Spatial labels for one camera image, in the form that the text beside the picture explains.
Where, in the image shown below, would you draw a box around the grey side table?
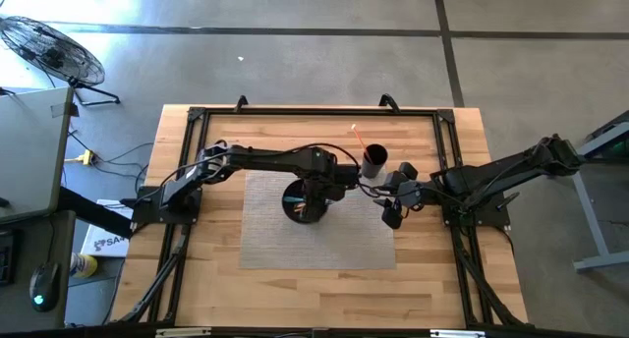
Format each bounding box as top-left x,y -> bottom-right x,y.
0,85 -> 76,226

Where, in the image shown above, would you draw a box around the black bowl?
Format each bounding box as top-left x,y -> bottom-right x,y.
281,178 -> 332,226

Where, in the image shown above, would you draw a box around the white printed box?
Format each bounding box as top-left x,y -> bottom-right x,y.
80,197 -> 133,259

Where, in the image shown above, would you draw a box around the grey woven placemat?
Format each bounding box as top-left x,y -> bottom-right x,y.
238,169 -> 398,271

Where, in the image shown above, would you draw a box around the black computer mouse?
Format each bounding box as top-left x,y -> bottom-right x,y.
29,260 -> 63,314

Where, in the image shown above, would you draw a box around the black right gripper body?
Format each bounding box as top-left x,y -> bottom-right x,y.
398,180 -> 427,211

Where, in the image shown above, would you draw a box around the orange drinking straw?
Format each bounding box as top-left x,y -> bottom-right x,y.
349,123 -> 374,164

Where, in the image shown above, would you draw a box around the black tall cup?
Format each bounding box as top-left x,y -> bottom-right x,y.
360,142 -> 390,180

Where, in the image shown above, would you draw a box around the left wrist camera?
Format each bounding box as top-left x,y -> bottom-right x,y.
337,163 -> 364,189

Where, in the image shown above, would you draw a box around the black aluminium table frame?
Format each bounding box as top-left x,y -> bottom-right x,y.
116,105 -> 531,330

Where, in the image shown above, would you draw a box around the gold spoon green handle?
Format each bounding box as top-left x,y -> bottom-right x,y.
283,195 -> 311,216

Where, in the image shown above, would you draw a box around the yellow white can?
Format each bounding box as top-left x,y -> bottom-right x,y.
68,251 -> 99,280

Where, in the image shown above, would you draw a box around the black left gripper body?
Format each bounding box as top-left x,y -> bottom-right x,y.
301,163 -> 346,203

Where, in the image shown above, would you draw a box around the silver frame bracket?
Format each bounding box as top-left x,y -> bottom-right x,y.
429,328 -> 486,338
154,327 -> 213,338

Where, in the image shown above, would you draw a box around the grey metal table legs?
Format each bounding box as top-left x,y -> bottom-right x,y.
571,108 -> 629,274

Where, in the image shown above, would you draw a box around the black floor fan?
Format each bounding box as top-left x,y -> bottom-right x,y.
0,15 -> 122,107

